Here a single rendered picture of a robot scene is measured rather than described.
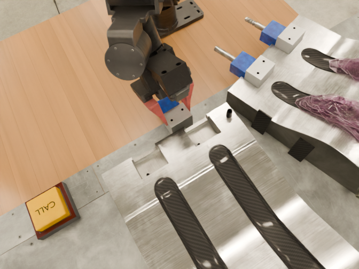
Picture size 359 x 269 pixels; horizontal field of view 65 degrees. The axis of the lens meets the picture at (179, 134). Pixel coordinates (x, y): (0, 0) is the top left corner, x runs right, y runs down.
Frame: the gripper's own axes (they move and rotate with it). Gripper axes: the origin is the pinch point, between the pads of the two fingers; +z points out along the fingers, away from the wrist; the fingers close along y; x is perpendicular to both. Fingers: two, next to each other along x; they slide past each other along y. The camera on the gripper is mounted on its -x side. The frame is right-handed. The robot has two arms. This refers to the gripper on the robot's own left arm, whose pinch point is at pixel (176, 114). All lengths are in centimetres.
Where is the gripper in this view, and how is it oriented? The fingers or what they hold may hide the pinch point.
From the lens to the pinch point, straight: 57.0
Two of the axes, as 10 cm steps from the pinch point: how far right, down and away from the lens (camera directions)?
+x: -4.3, -4.6, 7.7
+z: 3.3, 7.2, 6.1
